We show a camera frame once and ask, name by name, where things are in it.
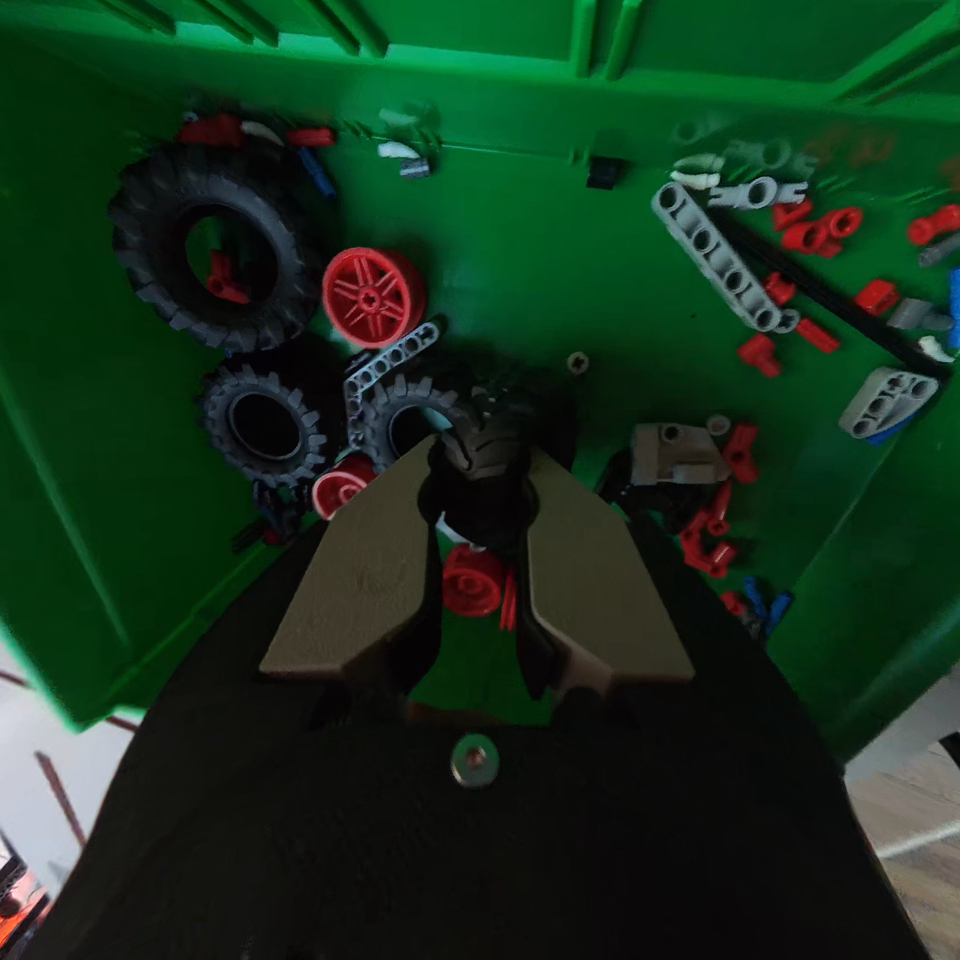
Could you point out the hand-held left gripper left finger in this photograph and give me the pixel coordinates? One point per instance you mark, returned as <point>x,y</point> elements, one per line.
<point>352,577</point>

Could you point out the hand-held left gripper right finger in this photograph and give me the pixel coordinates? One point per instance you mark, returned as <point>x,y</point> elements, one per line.
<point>600,592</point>

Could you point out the large black tractor toy tire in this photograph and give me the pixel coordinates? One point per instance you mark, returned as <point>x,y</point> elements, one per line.
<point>487,480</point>
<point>150,225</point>

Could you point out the green plastic bin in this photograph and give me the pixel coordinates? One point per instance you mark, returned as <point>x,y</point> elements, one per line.
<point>525,262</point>

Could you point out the thin red toy axle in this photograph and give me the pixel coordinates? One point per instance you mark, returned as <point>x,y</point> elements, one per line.
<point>508,600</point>

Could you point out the bunch of black toy pins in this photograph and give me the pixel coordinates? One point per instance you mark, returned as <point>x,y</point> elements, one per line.
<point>247,536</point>

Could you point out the blue toy pin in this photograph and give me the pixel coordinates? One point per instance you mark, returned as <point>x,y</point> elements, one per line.
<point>319,174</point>
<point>754,592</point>
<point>780,604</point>

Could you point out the grey angular toy block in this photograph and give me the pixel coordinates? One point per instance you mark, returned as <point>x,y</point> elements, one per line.
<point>675,457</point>

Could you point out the small black lugged toy tire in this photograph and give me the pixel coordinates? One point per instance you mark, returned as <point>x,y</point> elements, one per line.
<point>375,420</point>
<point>217,420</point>

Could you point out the cluster of small red connectors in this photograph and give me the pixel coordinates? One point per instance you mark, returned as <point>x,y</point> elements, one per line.
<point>742,450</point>
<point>806,236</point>

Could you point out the thin grey holed toy beam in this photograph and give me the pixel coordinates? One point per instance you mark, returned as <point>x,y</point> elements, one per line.
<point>390,361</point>

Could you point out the grey round toy bush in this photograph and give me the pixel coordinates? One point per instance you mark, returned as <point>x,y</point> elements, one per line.
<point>570,364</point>

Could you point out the red spoked toy wheel rim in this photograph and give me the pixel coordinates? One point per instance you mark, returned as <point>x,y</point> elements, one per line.
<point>375,296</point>

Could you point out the red toy angle connector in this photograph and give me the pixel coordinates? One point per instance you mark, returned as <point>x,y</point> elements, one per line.
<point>221,281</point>

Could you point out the blue toy plate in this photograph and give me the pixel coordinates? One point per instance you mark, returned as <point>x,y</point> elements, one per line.
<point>889,437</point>

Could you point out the grey rounded holed toy plate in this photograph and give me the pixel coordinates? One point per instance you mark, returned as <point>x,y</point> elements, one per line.
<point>889,399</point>

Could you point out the long black toy beam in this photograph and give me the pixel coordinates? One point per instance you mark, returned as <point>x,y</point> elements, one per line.
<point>825,289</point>

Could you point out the thick grey holed toy beam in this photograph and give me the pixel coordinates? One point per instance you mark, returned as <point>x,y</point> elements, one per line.
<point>690,219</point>

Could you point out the small grey toy piece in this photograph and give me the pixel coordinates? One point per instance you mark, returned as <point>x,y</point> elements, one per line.
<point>416,169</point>
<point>937,251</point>
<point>911,313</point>

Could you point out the small black toy cube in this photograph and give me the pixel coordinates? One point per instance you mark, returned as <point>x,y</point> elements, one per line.
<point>604,174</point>

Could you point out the grey toy connector with holes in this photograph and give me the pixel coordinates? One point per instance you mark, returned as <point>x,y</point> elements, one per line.
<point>739,196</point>

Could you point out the red toy pin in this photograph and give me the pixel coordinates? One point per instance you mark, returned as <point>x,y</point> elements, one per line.
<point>311,137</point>

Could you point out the blue toy beam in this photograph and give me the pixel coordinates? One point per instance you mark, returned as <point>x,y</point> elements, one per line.
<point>954,307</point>

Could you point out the red toy axle connector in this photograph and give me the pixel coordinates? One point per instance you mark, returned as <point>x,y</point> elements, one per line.
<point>210,133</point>

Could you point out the black toy frame pieces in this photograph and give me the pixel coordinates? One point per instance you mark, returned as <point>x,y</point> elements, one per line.
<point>652,502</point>

